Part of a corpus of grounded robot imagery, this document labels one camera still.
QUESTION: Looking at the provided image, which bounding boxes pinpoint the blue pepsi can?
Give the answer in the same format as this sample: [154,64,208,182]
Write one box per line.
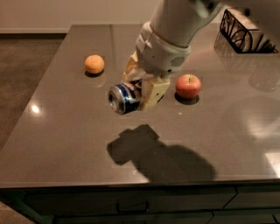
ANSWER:
[108,80,142,115]

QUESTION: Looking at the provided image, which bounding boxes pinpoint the orange fruit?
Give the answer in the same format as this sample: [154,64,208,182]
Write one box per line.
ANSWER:
[85,55,105,74]

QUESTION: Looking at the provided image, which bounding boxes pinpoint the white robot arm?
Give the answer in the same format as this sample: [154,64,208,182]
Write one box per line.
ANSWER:
[111,0,280,114]

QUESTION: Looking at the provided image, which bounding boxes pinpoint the dark cabinet drawer with handle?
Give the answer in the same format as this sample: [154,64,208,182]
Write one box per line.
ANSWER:
[24,187,235,217]

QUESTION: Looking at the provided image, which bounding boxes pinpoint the red apple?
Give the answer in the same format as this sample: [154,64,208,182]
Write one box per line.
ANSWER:
[176,74,201,100]

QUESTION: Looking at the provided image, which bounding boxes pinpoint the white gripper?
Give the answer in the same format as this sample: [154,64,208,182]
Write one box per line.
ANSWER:
[122,22,191,111]

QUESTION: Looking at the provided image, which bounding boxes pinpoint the black wire napkin holder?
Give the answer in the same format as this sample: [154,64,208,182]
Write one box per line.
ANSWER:
[220,8,278,53]

